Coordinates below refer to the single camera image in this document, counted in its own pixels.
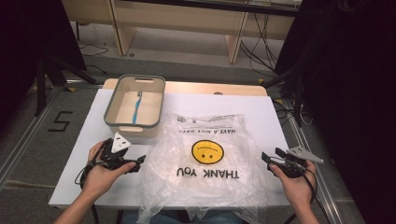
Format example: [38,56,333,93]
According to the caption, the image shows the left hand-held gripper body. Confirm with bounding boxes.
[100,132,138,171]

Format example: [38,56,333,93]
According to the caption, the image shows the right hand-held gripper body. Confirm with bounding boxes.
[269,146,325,179]

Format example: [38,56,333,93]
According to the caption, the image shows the blue toothbrush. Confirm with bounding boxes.
[132,91,144,125]

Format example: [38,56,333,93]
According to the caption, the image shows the beige basin grey rim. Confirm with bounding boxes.
[103,74,166,145]

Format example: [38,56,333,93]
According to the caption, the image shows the clear plastic bag yellow face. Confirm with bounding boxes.
[136,112,269,224]

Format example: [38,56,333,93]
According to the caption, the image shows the person's right hand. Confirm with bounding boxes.
[269,160,318,213]

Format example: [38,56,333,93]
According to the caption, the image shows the person's left hand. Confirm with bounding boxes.
[81,140,137,200]

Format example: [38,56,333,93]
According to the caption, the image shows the white board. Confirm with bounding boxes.
[48,88,292,210]

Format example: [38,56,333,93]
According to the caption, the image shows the black stand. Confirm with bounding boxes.
[33,57,97,118]
[262,66,304,128]

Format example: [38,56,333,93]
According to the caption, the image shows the black curtain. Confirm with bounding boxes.
[274,0,396,224]
[0,0,88,132]

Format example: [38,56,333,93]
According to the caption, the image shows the wooden table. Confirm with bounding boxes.
[102,77,269,97]

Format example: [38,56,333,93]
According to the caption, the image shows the light wooden desk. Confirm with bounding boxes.
[60,0,302,64]

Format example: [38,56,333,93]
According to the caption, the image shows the metal floor rail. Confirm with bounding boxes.
[0,88,64,190]
[64,79,106,86]
[289,117,344,224]

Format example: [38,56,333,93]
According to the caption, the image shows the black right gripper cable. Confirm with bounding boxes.
[267,157,332,224]

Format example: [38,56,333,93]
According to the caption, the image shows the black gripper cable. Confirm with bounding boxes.
[267,157,332,224]
[74,138,101,224]

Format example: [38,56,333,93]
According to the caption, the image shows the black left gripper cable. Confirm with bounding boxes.
[74,138,101,224]

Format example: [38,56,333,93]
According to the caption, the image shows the black desk cable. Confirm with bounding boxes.
[239,39,278,75]
[253,12,278,69]

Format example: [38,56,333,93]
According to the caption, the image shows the black floor cable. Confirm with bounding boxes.
[78,43,110,58]

